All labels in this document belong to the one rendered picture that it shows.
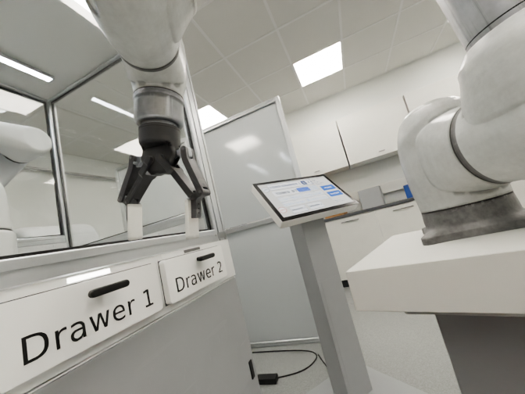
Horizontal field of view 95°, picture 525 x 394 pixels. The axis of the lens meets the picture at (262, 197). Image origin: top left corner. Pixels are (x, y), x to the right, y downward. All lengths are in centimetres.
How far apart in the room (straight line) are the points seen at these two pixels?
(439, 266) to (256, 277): 188
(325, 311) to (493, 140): 108
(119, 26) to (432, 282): 55
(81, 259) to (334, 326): 115
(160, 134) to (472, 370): 70
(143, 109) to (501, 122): 55
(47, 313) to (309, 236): 107
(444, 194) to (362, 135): 321
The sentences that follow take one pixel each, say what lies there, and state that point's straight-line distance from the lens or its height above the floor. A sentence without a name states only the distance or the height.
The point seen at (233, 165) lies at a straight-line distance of 227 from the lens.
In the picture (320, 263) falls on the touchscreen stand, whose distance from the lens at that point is 134.
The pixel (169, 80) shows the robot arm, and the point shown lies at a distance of 51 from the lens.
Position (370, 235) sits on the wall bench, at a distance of 328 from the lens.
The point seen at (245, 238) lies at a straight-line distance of 220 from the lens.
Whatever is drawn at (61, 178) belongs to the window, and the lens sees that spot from 62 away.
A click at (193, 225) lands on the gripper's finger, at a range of 45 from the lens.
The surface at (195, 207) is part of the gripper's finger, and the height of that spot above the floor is 101.
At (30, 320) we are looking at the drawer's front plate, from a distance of 52.
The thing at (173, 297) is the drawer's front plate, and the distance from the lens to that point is 70.
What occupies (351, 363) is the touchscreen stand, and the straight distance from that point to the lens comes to 151.
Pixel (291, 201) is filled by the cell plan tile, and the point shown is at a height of 105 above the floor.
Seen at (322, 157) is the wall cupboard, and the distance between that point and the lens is 371.
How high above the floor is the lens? 94
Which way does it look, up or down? 8 degrees up
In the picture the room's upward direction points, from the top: 14 degrees counter-clockwise
